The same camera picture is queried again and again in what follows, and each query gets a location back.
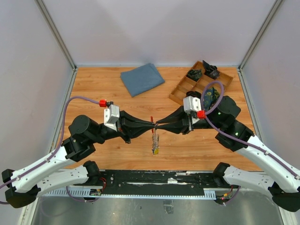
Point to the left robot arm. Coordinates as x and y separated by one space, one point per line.
29 183

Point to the blue yellow floral tie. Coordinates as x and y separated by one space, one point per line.
210 98

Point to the dark green rolled tie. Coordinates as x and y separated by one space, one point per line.
194 74

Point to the wooden compartment tray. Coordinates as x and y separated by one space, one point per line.
186 84

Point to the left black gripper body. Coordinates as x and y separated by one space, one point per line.
120 132

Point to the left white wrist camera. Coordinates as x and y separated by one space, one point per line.
111 117

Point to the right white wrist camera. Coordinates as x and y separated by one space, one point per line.
191 104

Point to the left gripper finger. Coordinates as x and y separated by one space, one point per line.
135 120
134 132

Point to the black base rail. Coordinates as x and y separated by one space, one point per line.
159 183

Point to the metal key organizer red handle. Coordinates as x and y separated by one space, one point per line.
155 142

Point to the dark navy rolled tie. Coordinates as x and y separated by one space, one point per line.
210 70

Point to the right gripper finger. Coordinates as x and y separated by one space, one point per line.
176 116
173 128

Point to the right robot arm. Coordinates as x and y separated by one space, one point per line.
281 180

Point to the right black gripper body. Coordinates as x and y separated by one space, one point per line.
192 123

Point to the black orange rolled tie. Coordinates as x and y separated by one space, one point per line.
194 94

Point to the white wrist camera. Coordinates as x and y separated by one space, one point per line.
111 117
191 104

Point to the folded blue cloth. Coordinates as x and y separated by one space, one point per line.
141 79

